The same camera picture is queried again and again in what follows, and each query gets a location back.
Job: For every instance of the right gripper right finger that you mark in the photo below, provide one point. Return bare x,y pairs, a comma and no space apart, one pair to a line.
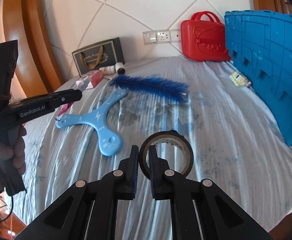
200,209

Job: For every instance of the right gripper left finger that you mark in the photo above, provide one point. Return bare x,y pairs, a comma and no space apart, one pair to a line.
87,210

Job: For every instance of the black tape roll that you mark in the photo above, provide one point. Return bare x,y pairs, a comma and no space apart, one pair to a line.
172,147

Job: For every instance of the pink white tube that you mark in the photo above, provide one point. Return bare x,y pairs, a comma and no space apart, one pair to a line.
67,104

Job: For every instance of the red white tissue pack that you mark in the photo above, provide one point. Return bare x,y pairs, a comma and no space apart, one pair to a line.
95,76

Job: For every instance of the white paper roll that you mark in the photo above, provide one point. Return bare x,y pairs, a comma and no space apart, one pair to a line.
120,69

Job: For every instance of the person's left hand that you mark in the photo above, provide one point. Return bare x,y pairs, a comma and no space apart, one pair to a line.
14,156

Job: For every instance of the blue feather duster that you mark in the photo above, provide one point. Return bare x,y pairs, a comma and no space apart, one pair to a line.
164,88

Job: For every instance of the black gift box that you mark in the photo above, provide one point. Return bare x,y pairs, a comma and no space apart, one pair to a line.
101,54

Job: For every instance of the yellow snack packet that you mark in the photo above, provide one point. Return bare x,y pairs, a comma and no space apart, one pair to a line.
239,80

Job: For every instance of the red toy suitcase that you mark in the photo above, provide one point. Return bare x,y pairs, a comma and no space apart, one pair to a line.
203,38

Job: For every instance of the blue plastic crate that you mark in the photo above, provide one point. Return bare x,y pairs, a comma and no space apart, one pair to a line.
260,44

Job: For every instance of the wall socket panel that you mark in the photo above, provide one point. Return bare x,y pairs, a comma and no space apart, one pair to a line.
161,36

